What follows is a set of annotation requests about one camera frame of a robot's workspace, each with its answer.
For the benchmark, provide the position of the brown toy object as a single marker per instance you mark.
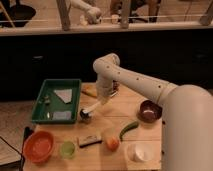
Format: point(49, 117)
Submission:
point(115, 86)

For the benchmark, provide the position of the orange plastic bowl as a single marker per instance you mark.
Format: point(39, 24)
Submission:
point(38, 147)

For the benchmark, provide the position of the small metal utensil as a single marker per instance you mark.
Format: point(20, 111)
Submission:
point(45, 100)

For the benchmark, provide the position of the green plastic tray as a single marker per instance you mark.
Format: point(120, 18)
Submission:
point(43, 114)

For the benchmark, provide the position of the green chili pepper toy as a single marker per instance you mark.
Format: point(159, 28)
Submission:
point(127, 128)

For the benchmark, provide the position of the orange toy fruit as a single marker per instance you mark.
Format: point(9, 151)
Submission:
point(112, 143)

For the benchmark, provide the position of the small metal cup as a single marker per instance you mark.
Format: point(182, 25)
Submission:
point(85, 117)

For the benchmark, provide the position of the grey rectangular sponge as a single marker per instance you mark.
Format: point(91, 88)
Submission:
point(65, 115)

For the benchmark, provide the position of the white handled dish brush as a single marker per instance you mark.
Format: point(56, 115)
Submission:
point(92, 107)

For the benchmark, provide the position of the white cup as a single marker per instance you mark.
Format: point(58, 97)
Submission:
point(139, 152)

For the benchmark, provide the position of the dark purple bowl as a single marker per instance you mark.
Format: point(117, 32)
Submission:
point(149, 112)

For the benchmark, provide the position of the green plastic cup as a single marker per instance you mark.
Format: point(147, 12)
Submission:
point(67, 149)

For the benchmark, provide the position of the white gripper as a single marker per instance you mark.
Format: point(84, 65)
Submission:
point(104, 89)

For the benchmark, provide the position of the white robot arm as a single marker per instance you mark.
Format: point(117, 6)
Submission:
point(187, 114)

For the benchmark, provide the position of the grey triangular cloth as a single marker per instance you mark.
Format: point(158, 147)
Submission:
point(64, 94)

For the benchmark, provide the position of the yellow toy object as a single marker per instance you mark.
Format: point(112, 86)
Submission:
point(89, 92)

